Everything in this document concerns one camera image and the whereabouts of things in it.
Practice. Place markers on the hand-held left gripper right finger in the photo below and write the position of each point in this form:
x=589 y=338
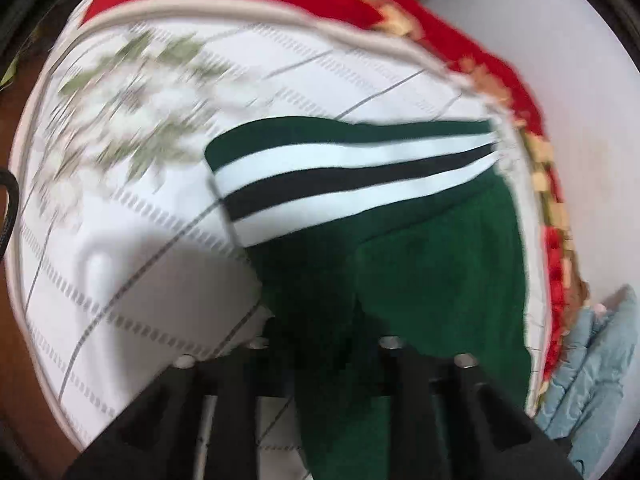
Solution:
x=405 y=385

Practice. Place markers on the light blue quilt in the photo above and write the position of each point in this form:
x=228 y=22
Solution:
x=595 y=375

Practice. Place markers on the green and cream varsity jacket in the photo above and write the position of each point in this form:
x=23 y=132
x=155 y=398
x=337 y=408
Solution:
x=425 y=285

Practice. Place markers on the white quilted mat grey border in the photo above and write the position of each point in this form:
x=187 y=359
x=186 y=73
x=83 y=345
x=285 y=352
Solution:
x=150 y=260

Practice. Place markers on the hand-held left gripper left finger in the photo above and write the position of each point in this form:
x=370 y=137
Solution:
x=235 y=385

